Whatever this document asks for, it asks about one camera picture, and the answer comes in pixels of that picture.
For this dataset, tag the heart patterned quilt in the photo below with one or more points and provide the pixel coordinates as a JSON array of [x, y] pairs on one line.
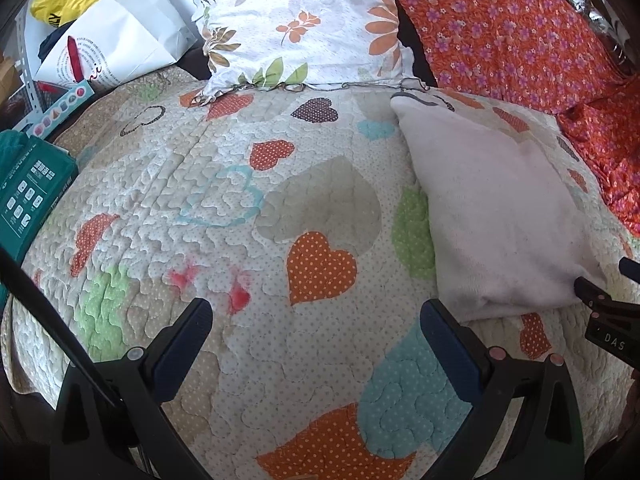
[[225, 210]]

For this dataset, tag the pale blue illustrated box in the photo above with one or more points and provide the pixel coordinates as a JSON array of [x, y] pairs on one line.
[[60, 110]]

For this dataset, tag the dark blue cloth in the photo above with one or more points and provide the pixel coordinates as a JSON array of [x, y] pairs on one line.
[[52, 42]]

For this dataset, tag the orange floral bedsheet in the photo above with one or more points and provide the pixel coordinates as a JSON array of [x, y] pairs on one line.
[[500, 35]]

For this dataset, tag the grey metal shelf post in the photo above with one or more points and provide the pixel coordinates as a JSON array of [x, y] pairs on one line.
[[25, 70]]

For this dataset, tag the white floral pillow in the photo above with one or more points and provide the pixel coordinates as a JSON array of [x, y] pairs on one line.
[[300, 10]]

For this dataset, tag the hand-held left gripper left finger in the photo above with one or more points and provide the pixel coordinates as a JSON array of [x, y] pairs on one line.
[[185, 355]]

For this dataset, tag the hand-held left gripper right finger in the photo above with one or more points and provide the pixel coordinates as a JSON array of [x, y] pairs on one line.
[[445, 350]]

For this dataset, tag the green cardboard box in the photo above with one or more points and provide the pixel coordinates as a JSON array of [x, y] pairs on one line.
[[30, 185]]

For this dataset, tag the white paper bag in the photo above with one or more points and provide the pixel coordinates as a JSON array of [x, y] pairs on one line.
[[125, 35]]

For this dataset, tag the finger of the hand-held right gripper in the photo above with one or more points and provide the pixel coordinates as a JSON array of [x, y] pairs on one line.
[[631, 267], [592, 292]]

